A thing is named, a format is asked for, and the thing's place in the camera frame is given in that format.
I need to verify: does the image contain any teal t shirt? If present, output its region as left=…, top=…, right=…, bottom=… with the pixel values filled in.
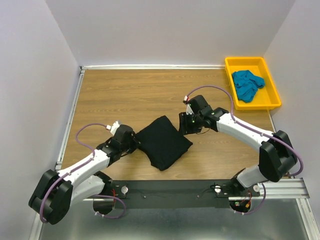
left=231, top=70, right=265, bottom=103

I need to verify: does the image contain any black mounting base plate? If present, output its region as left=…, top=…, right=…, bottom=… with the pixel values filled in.
left=102, top=179, right=260, bottom=210

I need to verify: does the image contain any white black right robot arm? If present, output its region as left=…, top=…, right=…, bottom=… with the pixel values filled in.
left=179, top=95, right=298, bottom=196

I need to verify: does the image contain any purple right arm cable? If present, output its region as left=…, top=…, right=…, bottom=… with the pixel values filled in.
left=184, top=85, right=305, bottom=216

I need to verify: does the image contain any yellow plastic bin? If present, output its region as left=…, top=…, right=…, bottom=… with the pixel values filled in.
left=224, top=56, right=282, bottom=111

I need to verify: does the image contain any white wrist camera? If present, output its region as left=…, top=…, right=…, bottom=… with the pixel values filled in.
left=183, top=95, right=194, bottom=115
left=105, top=120, right=122, bottom=136

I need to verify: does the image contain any aluminium left side rail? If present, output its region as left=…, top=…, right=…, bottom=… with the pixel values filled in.
left=54, top=66, right=85, bottom=171

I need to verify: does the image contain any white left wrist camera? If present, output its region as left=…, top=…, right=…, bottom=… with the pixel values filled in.
left=105, top=120, right=122, bottom=136

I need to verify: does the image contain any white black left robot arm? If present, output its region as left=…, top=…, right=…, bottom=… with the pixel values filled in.
left=28, top=121, right=139, bottom=225

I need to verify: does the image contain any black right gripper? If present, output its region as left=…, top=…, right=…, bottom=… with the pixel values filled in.
left=177, top=111, right=203, bottom=136

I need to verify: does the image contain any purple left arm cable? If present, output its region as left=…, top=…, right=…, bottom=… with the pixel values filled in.
left=39, top=122, right=127, bottom=223

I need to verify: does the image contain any aluminium back edge rail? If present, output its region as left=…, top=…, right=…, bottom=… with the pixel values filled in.
left=80, top=64, right=225, bottom=71

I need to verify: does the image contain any aluminium front frame rail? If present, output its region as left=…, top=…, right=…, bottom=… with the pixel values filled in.
left=82, top=177, right=311, bottom=202

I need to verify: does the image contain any black t shirt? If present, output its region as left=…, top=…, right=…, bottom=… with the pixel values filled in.
left=135, top=115, right=193, bottom=171

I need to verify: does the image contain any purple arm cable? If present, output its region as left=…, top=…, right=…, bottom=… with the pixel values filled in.
left=39, top=122, right=127, bottom=223
left=184, top=85, right=305, bottom=216

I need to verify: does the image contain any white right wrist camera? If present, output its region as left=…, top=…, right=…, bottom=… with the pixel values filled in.
left=183, top=95, right=194, bottom=115

